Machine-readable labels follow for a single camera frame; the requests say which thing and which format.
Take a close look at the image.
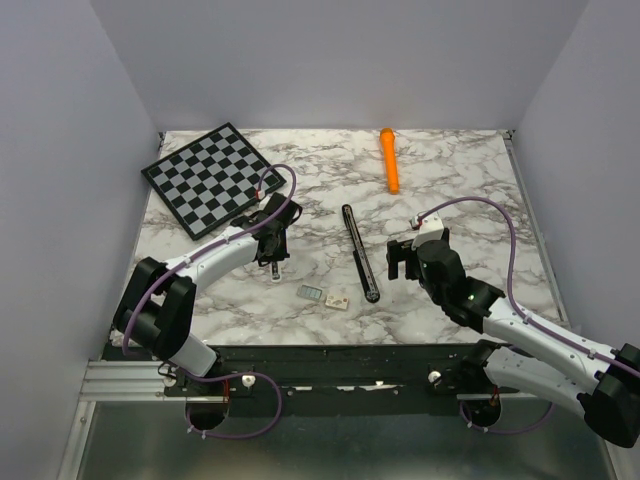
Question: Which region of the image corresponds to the white staples box sleeve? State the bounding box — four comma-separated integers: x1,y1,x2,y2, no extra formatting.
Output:
325,295,349,310

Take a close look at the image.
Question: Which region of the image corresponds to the light blue stapler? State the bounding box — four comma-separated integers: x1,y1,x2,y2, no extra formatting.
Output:
270,262,282,283

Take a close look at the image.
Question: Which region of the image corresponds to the black stapler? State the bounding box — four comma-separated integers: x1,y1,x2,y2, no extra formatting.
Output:
341,204,380,303

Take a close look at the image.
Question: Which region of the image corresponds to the black grey chessboard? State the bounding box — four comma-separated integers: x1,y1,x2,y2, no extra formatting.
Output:
142,123,286,240

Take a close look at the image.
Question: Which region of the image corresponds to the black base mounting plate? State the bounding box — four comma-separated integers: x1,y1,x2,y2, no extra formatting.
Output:
158,341,508,425

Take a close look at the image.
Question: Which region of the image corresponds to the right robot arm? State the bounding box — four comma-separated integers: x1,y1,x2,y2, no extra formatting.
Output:
386,236,639,448

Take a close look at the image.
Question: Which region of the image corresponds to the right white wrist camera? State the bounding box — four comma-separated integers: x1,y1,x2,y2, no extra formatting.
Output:
410,213,445,250

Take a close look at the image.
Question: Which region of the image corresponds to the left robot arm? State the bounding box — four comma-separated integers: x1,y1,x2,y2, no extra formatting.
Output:
112,193,303,395

